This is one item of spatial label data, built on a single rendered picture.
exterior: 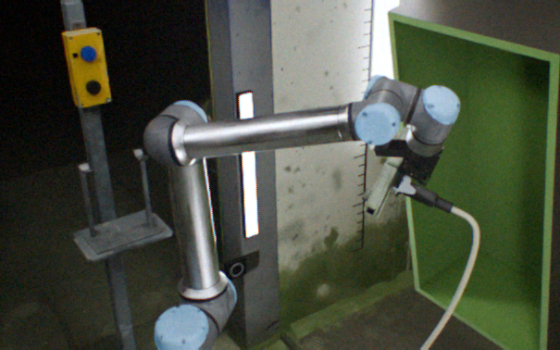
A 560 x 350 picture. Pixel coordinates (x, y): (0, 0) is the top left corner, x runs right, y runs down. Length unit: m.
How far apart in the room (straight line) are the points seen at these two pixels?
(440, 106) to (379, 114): 0.19
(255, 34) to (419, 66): 0.61
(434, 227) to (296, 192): 0.59
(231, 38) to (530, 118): 1.07
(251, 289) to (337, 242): 0.48
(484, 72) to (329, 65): 0.63
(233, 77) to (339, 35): 0.50
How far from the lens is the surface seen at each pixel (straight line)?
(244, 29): 2.46
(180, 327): 1.93
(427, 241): 2.72
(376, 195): 1.79
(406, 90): 1.60
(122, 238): 2.57
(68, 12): 2.41
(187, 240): 1.93
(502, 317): 2.72
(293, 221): 2.91
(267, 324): 3.13
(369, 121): 1.45
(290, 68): 2.62
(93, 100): 2.44
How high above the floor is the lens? 2.13
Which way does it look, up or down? 27 degrees down
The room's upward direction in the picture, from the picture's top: 1 degrees counter-clockwise
